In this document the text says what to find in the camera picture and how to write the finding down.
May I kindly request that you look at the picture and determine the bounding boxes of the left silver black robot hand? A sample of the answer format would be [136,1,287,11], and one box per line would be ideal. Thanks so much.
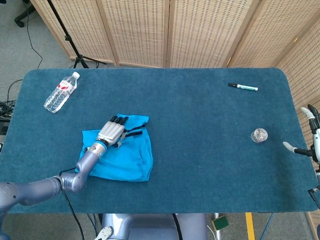
[96,114,130,148]

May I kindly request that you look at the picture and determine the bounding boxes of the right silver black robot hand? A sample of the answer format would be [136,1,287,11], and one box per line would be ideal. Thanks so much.
[282,103,320,166]

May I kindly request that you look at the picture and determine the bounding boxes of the blue printed t-shirt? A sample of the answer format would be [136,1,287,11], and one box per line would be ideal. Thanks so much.
[78,113,154,182]

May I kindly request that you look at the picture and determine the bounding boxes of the clear plastic water bottle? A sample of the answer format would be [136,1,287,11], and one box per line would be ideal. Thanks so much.
[43,71,81,114]

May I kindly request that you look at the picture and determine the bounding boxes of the blue carpet table cover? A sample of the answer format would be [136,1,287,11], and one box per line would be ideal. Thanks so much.
[4,67,319,215]

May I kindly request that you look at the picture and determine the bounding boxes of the white marker pen black cap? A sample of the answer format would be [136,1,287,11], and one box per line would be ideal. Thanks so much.
[227,82,259,92]

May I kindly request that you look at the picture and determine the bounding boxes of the black tripod stand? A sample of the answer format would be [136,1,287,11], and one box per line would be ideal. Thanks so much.
[46,0,107,69]

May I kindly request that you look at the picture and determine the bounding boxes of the wooden rattan folding screen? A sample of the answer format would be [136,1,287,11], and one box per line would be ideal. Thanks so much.
[29,0,320,240]

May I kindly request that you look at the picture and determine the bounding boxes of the grey robot torso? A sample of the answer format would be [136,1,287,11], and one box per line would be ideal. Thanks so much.
[101,213,208,240]

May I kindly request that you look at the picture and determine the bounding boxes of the yellow floor tape strip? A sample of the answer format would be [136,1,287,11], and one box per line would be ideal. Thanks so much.
[245,212,256,240]

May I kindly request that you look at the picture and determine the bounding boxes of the black box device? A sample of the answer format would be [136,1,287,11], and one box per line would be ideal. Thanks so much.
[0,120,11,136]

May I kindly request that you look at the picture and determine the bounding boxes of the green yellow sponge block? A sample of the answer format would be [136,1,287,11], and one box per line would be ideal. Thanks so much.
[211,215,230,231]

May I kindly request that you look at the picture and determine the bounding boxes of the black office chair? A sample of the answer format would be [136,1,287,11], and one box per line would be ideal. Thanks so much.
[14,0,36,28]

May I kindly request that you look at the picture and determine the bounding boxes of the thin blue cable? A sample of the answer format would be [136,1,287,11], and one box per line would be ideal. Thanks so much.
[264,213,275,240]

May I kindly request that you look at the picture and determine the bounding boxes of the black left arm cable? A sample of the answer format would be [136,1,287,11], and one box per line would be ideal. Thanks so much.
[59,167,86,240]

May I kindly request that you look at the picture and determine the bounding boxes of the thin black floor cable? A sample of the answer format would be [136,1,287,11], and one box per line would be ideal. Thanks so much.
[26,14,44,70]

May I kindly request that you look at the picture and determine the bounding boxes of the white metal bracket plate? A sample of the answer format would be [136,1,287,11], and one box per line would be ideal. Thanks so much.
[96,226,114,240]

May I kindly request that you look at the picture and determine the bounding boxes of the black cable bundle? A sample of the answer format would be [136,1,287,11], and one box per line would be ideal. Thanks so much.
[0,79,24,121]

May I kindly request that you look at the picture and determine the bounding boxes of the thick black torso cable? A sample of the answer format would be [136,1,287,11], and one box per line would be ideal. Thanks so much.
[171,213,182,240]

